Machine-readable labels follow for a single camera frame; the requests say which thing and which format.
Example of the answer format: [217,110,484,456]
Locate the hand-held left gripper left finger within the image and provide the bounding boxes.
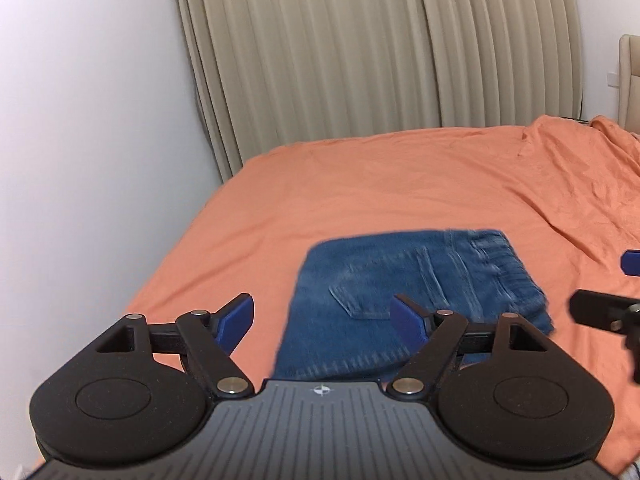
[95,292,257,400]

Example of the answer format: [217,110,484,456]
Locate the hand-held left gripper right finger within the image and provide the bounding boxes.
[386,294,551,401]

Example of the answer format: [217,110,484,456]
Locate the blue denim pants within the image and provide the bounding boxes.
[272,229,556,381]

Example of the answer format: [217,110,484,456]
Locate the orange bed sheet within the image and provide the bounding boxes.
[122,114,640,480]

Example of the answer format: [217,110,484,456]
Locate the beige padded headboard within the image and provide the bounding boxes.
[617,34,640,136]

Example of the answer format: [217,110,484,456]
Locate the beige pleated curtain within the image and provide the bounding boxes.
[167,0,586,183]

